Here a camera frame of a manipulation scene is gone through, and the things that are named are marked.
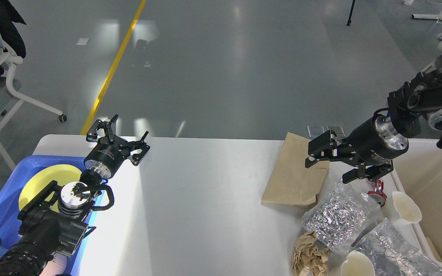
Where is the left floor outlet plate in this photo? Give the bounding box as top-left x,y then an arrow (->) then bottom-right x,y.
307,125 -> 327,139

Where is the floor outlet plate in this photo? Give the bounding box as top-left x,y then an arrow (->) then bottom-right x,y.
307,125 -> 327,139
327,125 -> 347,138

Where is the yellow plate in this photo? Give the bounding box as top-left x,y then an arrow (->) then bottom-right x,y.
18,164 -> 81,211

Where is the black tripod leg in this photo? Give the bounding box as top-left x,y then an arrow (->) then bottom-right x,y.
346,0 -> 356,26

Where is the right floor outlet plate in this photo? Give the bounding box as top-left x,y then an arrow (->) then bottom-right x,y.
327,125 -> 347,138

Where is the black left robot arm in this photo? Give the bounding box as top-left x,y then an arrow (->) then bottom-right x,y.
0,115 -> 150,276

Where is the crushed red can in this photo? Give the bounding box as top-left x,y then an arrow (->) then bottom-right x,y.
367,179 -> 388,207

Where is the white plastic bin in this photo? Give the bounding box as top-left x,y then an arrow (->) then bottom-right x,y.
392,138 -> 442,266

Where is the pink mug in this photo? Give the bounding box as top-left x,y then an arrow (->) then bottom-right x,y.
45,253 -> 68,276

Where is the crumpled aluminium foil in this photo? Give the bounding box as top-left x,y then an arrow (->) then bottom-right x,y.
302,180 -> 381,255

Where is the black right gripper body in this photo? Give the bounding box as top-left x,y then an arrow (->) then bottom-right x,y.
344,115 -> 409,166

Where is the clear plastic bag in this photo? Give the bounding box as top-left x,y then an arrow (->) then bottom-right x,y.
354,218 -> 442,276

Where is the brown paper bag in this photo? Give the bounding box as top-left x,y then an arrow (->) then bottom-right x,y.
261,132 -> 330,208

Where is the blue plastic tray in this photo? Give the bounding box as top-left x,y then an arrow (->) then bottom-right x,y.
0,155 -> 85,258

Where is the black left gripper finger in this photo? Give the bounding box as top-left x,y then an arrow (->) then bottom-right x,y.
86,115 -> 118,145
123,131 -> 150,166

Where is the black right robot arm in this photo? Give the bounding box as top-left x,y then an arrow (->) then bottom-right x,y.
305,68 -> 442,183

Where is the crumpled brown paper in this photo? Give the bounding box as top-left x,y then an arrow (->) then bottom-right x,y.
291,231 -> 332,276

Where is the white office chair left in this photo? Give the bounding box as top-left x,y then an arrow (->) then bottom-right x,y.
0,33 -> 68,171

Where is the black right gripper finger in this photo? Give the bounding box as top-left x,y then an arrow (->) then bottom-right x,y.
342,163 -> 394,184
305,130 -> 358,168

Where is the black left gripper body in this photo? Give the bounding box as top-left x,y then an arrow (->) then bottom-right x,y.
84,143 -> 130,179

